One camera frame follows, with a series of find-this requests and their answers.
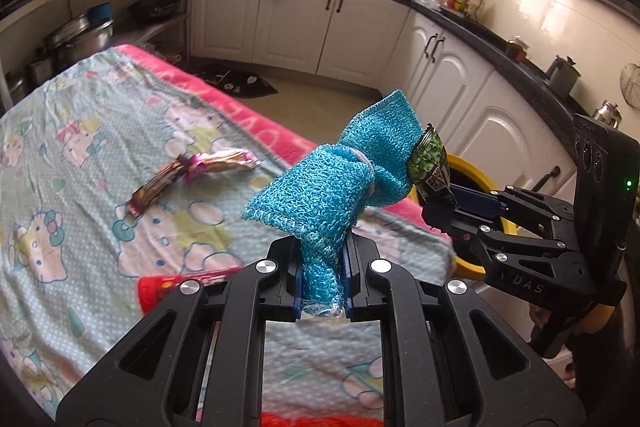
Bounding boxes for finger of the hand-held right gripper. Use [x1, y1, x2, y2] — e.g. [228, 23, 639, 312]
[425, 207, 596, 308]
[450, 187, 576, 253]

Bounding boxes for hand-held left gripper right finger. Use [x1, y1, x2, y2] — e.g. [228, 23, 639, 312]
[344, 237, 586, 427]

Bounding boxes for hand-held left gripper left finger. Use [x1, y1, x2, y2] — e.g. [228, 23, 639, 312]
[57, 237, 303, 427]

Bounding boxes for yellow rimmed trash can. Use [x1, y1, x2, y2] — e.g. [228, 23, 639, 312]
[405, 151, 521, 280]

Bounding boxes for green snack wrapper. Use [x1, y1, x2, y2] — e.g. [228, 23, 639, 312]
[407, 124, 458, 208]

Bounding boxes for blue knitted scrub cloth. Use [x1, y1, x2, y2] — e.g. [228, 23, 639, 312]
[240, 89, 436, 318]

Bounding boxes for red snack packet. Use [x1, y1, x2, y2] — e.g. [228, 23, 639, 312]
[137, 267, 246, 313]

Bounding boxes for red plastic bag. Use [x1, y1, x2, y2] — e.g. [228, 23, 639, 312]
[260, 412, 381, 427]

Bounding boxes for brown foil snack wrapper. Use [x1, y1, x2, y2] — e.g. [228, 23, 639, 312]
[125, 147, 261, 220]

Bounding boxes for person's right hand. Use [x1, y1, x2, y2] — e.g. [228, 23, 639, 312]
[529, 302, 618, 338]

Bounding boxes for shiny steel jug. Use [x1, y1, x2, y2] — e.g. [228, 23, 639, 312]
[592, 99, 623, 128]

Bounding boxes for grey electric kettle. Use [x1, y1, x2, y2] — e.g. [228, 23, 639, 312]
[545, 54, 581, 100]

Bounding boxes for brown glass jar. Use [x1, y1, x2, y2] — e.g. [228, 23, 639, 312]
[505, 36, 528, 60]

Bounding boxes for black kitchen countertop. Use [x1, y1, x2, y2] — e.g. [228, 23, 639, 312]
[192, 0, 640, 142]

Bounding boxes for black floor mat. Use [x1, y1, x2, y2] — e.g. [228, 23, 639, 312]
[197, 64, 278, 98]

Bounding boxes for cartoon printed blanket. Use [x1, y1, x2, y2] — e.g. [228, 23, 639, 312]
[0, 44, 456, 427]

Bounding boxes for white kitchen cabinets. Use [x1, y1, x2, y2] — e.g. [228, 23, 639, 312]
[190, 0, 601, 228]

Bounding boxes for black wok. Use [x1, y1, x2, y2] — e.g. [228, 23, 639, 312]
[130, 0, 182, 18]

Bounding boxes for steel cooking pot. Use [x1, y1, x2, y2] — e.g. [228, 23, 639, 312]
[45, 12, 116, 68]

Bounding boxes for blue round container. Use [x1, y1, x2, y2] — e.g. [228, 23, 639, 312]
[87, 2, 113, 25]

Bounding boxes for wire skimmer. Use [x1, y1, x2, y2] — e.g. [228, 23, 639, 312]
[620, 62, 640, 108]

